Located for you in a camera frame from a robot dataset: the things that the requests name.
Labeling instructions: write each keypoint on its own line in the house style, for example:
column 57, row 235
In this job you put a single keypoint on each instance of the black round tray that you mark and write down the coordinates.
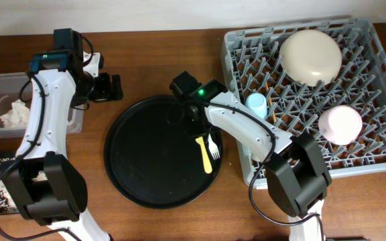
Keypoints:
column 151, row 158

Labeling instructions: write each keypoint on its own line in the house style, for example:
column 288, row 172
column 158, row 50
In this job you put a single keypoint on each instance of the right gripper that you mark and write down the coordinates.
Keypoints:
column 174, row 115

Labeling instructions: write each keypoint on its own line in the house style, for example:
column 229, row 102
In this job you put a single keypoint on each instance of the grey dishwasher rack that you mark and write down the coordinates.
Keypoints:
column 250, row 58

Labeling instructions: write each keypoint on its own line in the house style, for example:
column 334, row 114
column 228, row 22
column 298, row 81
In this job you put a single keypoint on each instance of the clear plastic waste bin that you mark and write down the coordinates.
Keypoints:
column 5, row 87

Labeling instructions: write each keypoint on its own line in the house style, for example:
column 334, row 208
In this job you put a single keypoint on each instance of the large crumpled white tissue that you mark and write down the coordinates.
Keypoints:
column 17, row 117

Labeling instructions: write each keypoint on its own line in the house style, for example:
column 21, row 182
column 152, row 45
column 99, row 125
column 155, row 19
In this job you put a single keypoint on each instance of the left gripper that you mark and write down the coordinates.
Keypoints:
column 105, row 87

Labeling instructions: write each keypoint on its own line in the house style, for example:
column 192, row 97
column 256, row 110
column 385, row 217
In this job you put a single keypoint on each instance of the cream round plate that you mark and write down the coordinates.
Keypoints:
column 311, row 56

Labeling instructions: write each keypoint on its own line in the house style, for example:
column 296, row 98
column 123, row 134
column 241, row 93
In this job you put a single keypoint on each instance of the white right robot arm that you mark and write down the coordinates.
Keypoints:
column 295, row 170

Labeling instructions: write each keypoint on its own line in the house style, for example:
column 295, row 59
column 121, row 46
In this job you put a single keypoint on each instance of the white plastic fork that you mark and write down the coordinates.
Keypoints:
column 213, row 148

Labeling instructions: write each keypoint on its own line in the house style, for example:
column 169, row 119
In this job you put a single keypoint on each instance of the light blue plastic cup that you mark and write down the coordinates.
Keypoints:
column 257, row 103

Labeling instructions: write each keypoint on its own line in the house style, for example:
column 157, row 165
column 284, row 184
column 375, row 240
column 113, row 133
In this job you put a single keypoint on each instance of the wooden chopstick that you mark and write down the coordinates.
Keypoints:
column 270, row 103

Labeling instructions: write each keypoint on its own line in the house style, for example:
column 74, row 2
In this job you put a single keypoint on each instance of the yellow plastic knife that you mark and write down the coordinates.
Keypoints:
column 205, row 159

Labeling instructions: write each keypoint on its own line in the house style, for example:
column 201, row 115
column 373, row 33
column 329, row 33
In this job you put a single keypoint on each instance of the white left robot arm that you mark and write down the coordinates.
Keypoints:
column 43, row 184

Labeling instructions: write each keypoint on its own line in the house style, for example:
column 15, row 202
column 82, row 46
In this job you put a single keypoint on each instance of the pink small bowl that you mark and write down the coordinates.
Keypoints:
column 340, row 125

